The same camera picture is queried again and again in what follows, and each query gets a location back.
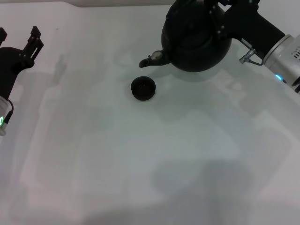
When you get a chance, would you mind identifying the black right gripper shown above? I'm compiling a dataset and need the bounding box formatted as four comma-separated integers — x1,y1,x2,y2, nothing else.
208,0,286,56

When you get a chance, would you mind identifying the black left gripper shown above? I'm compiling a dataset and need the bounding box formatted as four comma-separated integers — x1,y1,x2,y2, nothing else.
0,26,45,102

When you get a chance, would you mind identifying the black round teapot with handle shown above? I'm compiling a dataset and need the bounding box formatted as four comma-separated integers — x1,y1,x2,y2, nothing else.
138,0,233,73

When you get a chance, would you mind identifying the small black teacup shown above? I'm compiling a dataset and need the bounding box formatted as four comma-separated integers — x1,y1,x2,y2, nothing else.
130,76,157,102

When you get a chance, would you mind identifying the right arm black cable with plug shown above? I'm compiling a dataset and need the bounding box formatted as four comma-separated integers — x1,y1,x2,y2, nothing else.
239,48,266,67

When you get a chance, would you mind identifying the arm black cable with plug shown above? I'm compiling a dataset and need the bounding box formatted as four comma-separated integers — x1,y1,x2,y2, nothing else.
4,103,15,125
239,48,266,67

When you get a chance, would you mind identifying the left arm black cable with plug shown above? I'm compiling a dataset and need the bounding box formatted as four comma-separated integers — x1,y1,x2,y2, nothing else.
4,103,15,125

